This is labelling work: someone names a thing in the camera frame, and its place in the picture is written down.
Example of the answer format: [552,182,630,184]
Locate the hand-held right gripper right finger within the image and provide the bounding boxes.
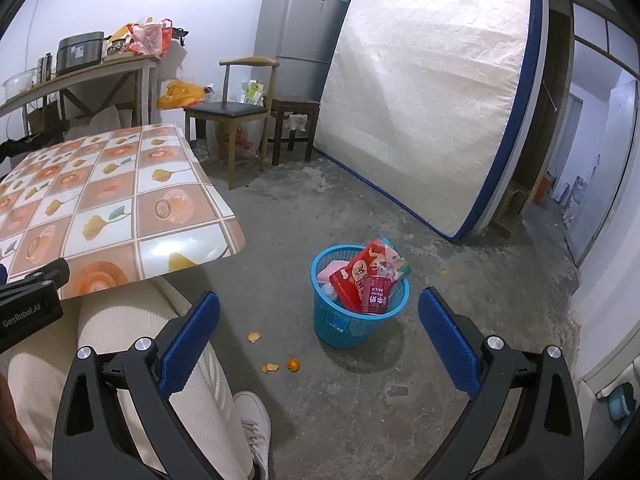
[417,287,586,480]

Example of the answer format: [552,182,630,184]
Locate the blue mesh plastic basket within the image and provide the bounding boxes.
[311,244,411,348]

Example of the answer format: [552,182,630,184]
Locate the grey refrigerator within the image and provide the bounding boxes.
[252,0,353,106]

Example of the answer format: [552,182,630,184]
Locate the red plastic bag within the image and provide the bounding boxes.
[127,19,173,58]

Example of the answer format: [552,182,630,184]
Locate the dark wooden stool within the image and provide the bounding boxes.
[262,96,321,166]

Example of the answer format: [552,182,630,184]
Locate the green white carton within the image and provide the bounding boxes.
[240,80,266,106]

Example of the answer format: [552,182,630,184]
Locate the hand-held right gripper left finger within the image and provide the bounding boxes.
[52,291,221,480]

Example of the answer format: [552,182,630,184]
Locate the wooden side table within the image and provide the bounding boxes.
[0,55,161,128]

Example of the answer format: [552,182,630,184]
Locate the grey rice cooker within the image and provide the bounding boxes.
[55,31,106,75]

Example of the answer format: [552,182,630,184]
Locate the black bag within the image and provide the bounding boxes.
[0,132,66,161]

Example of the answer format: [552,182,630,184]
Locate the white shoe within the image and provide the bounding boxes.
[232,391,271,480]

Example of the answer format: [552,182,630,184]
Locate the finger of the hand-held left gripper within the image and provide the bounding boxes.
[20,258,71,292]

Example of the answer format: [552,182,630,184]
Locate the patterned tablecloth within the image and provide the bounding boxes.
[0,121,246,301]

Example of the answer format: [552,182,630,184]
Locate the white mattress with blue edge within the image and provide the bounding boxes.
[312,0,543,241]

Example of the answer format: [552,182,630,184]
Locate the person's right trouser leg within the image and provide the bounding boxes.
[7,277,253,480]

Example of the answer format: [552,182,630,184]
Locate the red printed snack packet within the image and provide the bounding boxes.
[330,239,412,313]

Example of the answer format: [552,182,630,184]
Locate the yellow plastic bag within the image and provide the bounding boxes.
[157,80,208,110]

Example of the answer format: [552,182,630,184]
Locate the cardboard box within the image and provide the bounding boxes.
[492,187,526,233]

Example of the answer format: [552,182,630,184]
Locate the red paper cup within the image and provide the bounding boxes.
[361,275,392,315]

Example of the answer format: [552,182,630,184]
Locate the white printed plastic bag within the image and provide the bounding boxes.
[215,122,261,158]

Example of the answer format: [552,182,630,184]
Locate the orange box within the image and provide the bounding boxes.
[532,172,556,206]

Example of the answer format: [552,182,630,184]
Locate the wooden armchair with dark seat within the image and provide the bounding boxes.
[184,56,281,191]

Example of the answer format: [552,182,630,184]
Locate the clear plastic bowl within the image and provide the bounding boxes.
[2,69,38,101]

